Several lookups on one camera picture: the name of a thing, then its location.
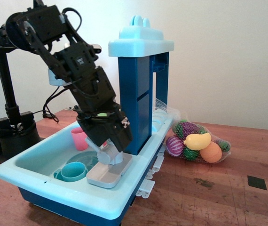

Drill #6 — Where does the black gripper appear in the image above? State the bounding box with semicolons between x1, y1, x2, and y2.
63;67;133;152

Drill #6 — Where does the grey faucet lever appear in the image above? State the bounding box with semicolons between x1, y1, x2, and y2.
85;137;101;153

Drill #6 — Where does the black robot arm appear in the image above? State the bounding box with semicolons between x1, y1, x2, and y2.
0;0;133;160

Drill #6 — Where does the green plastic cutting board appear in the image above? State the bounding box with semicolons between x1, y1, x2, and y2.
97;113;107;117

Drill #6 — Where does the grey toy faucet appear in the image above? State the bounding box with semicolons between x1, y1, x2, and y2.
47;68;133;189

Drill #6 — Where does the teal plastic plate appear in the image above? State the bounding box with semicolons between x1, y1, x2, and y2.
66;151;98;171

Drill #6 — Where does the teal plastic cup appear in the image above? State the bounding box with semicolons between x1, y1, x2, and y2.
53;162;87;182

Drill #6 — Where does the white plastic clip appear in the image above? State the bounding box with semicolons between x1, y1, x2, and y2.
136;179;155;199
145;156;164;180

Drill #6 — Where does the purple striped toy vegetable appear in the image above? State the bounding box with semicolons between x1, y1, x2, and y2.
166;136;183;156

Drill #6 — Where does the blue toy sink basin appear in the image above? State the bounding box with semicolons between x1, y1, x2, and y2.
0;110;173;226

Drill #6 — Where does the mesh bag of toy food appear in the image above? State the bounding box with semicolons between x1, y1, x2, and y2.
152;99;231;163

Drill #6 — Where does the yellow toy mango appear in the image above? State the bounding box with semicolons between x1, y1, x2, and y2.
183;133;212;151

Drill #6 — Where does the blue toy shelf tower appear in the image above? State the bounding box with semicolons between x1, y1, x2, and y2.
108;16;174;155

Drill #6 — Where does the orange toy fruit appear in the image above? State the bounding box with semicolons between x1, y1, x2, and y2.
200;142;222;163

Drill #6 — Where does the black tape square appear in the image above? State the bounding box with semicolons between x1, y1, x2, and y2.
247;175;267;190

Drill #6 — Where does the black cable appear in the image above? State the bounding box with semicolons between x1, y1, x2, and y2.
34;86;64;124

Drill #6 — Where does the silver depth camera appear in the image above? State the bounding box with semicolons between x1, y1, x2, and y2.
64;43;102;54

